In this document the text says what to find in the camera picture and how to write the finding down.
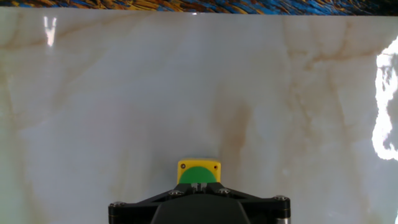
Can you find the glossy marble pattern sheet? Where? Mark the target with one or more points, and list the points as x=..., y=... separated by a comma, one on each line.
x=124, y=93

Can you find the blue starry painting cloth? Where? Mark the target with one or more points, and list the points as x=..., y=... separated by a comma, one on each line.
x=186, y=5

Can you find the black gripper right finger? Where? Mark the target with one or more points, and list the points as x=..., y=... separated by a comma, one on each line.
x=267, y=208

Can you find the yellow box green mushroom button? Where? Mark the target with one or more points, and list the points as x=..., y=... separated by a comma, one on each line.
x=197, y=175

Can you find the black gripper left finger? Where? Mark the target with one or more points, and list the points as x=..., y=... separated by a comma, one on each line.
x=130, y=208

